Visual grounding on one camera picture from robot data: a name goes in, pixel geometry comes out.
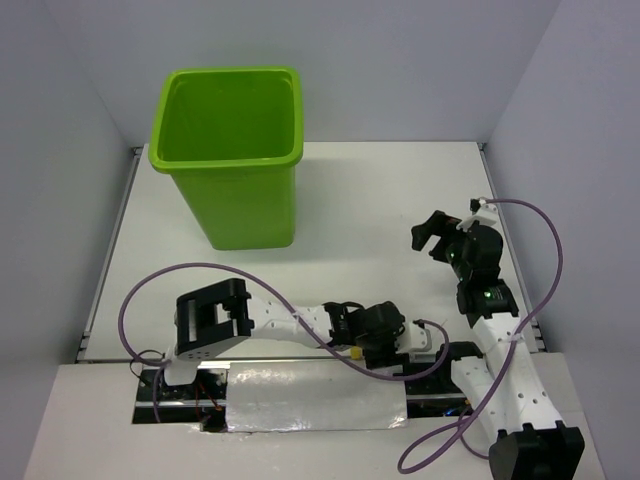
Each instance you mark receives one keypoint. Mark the silver foil sheet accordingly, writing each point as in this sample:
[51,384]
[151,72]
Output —
[317,395]

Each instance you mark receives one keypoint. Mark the green plastic bin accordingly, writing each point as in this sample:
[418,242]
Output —
[230,138]

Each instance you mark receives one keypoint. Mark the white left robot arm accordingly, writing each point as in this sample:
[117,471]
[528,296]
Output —
[214,319]

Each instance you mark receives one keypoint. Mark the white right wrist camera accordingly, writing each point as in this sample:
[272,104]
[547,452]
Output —
[482,213]

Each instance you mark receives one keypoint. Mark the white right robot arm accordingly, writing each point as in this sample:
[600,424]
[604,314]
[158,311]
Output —
[495,371]

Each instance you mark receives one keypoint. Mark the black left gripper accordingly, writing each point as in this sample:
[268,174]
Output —
[387,355]

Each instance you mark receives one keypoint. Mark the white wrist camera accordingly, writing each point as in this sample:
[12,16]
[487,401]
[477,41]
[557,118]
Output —
[482,213]
[420,337]

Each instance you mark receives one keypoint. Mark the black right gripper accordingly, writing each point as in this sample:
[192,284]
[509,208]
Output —
[439,224]

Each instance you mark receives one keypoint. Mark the clear bottle yellow cap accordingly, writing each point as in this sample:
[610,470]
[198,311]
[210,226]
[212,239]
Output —
[356,353]

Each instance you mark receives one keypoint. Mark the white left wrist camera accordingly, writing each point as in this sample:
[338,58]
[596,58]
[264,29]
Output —
[420,337]

